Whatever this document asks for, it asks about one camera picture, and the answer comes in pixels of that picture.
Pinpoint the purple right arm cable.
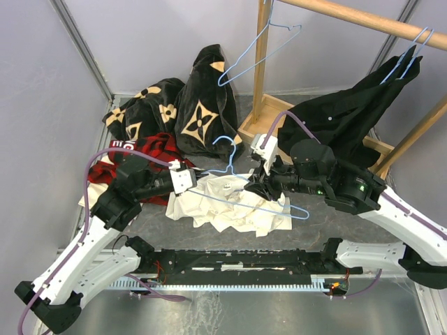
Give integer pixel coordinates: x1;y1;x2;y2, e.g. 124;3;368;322
261;110;382;298

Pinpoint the black button shirt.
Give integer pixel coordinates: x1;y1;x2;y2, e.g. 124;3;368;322
290;56;422;168

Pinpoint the black beige patterned fleece blanket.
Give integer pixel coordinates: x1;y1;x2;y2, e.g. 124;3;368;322
102;44;244;162

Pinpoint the white dress shirt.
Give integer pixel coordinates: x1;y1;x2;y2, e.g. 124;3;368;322
166;171;292;237

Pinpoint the red black plaid shirt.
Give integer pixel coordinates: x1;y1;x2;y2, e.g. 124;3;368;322
85;131;196;207

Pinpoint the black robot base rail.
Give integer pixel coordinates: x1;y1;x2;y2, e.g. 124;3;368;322
124;237;363;293

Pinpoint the light blue hanger with shirt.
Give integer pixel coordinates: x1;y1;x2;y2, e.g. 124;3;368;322
380;27;434;84

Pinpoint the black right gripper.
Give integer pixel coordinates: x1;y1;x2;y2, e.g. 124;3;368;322
244;151;327;201

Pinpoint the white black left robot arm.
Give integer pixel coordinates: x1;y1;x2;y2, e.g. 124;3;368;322
15;154;201;334

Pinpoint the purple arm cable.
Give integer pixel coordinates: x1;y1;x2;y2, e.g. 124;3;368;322
17;148;188;334
261;110;382;298

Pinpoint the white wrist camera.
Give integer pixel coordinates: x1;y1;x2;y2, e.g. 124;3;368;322
250;134;278;175
169;160;197;195

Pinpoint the aluminium frame rail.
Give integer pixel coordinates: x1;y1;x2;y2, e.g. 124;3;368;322
50;0;115;101

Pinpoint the cream folded cloth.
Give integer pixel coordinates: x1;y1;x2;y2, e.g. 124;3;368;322
77;181;140;228

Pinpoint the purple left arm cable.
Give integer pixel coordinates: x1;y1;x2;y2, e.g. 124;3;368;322
17;148;188;334

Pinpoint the wooden clothes rack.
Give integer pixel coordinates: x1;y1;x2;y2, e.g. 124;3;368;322
237;0;447;179

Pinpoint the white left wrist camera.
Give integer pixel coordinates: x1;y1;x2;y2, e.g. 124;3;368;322
169;160;197;195

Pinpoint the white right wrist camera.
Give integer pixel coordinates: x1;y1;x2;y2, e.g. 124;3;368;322
250;134;278;175

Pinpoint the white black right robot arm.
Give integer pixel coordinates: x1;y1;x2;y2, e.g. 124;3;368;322
244;134;446;290

